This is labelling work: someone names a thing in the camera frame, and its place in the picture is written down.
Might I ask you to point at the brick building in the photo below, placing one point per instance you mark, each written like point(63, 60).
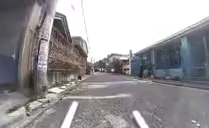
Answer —
point(63, 53)

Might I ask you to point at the dark wall with blue patch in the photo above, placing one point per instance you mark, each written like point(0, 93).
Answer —
point(8, 50)

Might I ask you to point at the trees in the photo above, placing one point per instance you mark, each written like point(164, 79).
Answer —
point(102, 64)

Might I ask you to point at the grey concrete pavement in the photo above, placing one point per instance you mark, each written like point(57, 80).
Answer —
point(2, 106)

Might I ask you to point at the row of kerb stones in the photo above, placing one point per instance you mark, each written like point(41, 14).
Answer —
point(35, 105)

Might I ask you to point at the thick concrete pole with posters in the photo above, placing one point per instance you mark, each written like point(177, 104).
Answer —
point(43, 50)

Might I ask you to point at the robot's own part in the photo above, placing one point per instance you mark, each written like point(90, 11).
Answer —
point(140, 119)
point(69, 115)

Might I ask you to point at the grey asphalt road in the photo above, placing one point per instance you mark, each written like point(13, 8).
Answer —
point(132, 96)

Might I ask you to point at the blue building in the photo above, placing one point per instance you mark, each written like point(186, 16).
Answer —
point(178, 55)

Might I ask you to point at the pale building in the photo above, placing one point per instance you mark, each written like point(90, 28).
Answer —
point(122, 61)

